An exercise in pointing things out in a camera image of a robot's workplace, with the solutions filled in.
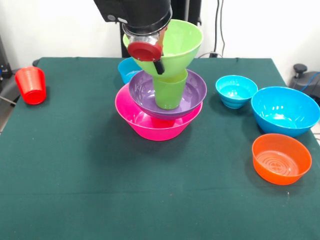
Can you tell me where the small cyan ribbed bowl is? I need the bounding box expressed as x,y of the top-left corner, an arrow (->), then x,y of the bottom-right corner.
215,75 -> 259,109

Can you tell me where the grey chair base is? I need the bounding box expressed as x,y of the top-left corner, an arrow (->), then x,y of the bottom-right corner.
0,67 -> 34,107

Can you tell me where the black equipment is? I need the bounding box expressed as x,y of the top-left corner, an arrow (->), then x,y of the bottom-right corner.
0,34 -> 12,87

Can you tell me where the lime green bowl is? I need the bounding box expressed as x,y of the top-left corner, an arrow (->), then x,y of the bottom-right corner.
122,19 -> 204,77

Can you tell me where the black knob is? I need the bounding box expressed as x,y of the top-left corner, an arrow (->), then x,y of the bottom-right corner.
293,63 -> 308,80

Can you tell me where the large blue bowl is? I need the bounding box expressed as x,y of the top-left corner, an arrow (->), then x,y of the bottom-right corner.
250,86 -> 320,138

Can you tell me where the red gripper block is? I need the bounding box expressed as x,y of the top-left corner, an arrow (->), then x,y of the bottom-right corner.
127,27 -> 168,76

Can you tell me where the dark green table cloth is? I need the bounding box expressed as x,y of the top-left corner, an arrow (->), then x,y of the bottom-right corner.
0,56 -> 320,240

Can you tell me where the purple bowl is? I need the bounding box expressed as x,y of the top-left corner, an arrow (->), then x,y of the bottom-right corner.
128,68 -> 208,120

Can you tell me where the green cup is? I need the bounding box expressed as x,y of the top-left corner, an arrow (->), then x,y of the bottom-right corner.
152,69 -> 189,110

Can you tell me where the blue straight-sided bowl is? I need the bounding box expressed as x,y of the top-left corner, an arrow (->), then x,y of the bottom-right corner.
117,57 -> 144,85

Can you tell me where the black wall cable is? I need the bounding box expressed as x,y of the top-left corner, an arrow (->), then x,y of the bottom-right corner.
214,0 -> 226,55

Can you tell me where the white cable with black plug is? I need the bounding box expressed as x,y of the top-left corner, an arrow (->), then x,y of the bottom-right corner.
198,51 -> 225,59

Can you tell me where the large pink bowl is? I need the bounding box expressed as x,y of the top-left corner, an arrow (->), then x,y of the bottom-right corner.
114,84 -> 204,142

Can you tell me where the red ribbed cup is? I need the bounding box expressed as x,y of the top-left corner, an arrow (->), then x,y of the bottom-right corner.
14,66 -> 47,105

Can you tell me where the orange bowl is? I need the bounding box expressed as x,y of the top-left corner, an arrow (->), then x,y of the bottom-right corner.
251,133 -> 313,186

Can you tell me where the grey base with blue cable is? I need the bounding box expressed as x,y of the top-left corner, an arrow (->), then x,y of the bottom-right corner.
288,71 -> 320,99

